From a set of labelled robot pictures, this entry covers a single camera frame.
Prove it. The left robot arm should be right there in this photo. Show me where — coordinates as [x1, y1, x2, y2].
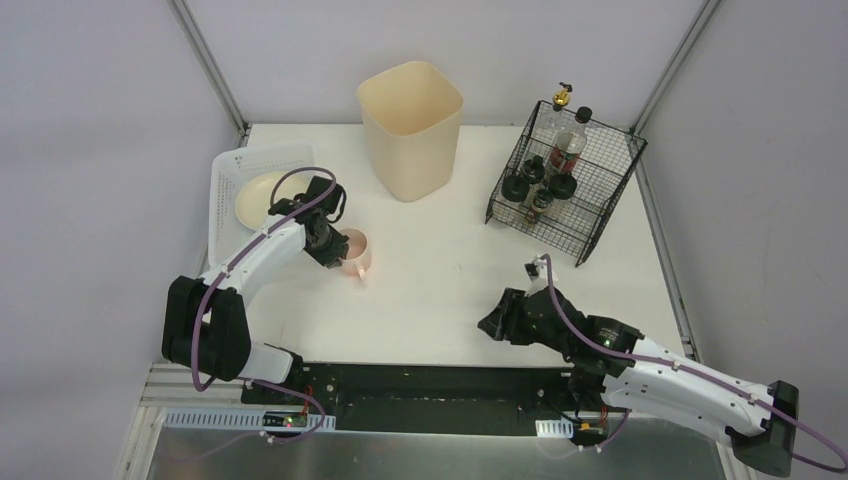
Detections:
[162, 167, 349, 392]

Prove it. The pink mug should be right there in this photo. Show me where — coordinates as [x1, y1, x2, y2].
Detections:
[339, 228, 372, 281]

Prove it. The beige plastic bin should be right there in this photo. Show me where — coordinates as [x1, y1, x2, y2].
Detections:
[356, 61, 464, 203]

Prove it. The black lid jar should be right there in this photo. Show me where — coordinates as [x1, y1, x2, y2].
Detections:
[521, 155, 545, 186]
[500, 174, 529, 211]
[547, 172, 578, 201]

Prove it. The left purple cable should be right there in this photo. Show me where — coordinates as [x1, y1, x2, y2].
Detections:
[190, 166, 339, 445]

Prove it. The black wire basket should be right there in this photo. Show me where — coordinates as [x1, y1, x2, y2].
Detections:
[484, 100, 647, 266]

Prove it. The white plastic basket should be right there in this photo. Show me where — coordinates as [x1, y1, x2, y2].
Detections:
[207, 142, 315, 266]

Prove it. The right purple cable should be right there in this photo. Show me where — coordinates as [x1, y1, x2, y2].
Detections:
[539, 253, 848, 475]

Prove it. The clear glass bottle gold cap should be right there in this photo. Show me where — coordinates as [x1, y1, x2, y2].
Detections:
[539, 82, 573, 147]

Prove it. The purple cable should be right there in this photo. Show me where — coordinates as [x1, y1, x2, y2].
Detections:
[539, 253, 848, 475]
[190, 166, 339, 445]

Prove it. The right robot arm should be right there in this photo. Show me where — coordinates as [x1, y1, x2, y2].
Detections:
[478, 288, 800, 478]

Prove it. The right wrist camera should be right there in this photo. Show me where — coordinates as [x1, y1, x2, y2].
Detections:
[524, 257, 558, 297]

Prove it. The soy sauce bottle red label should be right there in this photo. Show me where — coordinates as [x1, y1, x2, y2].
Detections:
[546, 106, 593, 178]

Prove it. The small dark spice jar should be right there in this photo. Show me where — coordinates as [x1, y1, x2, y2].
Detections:
[525, 188, 554, 225]

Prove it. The beige plate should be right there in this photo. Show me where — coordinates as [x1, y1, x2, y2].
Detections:
[235, 171, 311, 230]

